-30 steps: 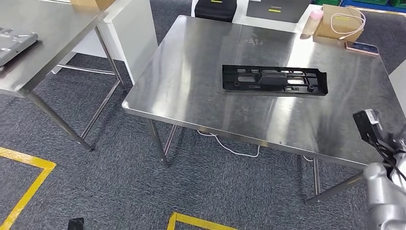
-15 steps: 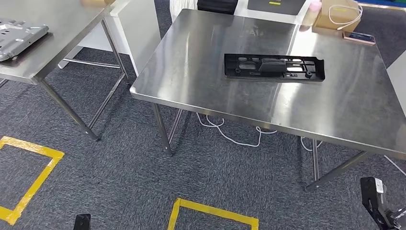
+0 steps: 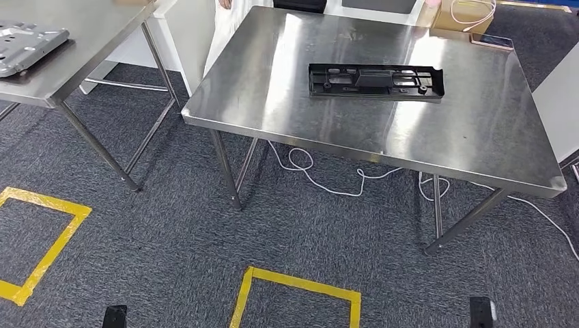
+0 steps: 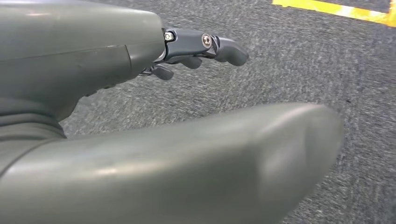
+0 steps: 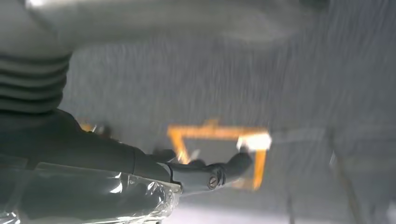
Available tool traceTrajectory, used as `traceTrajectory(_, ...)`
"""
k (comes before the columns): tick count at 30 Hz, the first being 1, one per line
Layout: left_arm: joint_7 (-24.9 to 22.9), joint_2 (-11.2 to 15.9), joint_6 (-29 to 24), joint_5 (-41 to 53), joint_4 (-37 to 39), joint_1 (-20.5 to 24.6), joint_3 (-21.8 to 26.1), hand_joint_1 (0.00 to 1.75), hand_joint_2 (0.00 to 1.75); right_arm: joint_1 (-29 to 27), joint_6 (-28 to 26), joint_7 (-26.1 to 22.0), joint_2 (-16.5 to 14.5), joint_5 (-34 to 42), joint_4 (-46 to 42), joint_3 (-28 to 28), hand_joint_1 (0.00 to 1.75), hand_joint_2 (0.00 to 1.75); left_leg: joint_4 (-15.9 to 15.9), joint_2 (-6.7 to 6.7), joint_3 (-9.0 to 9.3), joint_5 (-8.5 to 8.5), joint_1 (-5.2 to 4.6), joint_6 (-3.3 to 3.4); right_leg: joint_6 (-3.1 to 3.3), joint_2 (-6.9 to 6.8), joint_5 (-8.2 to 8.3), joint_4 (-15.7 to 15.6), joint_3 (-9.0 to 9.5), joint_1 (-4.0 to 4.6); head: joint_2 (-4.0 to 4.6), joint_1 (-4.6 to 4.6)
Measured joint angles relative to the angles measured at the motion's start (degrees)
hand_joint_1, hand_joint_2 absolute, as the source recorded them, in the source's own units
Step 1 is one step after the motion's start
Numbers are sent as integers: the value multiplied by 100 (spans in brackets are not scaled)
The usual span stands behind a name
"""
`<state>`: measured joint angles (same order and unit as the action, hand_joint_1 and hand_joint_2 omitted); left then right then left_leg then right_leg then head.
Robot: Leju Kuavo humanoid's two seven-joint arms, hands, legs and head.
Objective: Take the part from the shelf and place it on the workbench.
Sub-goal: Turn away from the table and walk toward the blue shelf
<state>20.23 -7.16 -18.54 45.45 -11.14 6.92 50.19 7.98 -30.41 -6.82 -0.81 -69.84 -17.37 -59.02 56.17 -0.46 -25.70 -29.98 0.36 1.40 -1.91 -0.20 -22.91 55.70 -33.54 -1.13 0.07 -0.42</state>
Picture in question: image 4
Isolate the yellow floor tape square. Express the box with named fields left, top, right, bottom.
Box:
left=271, top=0, right=396, bottom=29

